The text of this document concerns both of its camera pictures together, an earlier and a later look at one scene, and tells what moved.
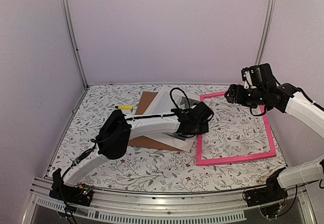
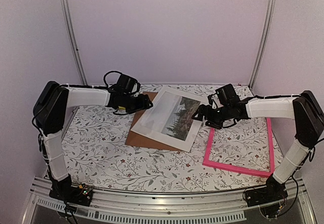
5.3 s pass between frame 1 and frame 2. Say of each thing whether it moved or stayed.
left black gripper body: moved
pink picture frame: moved
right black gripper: moved
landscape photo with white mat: stayed
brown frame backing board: stayed
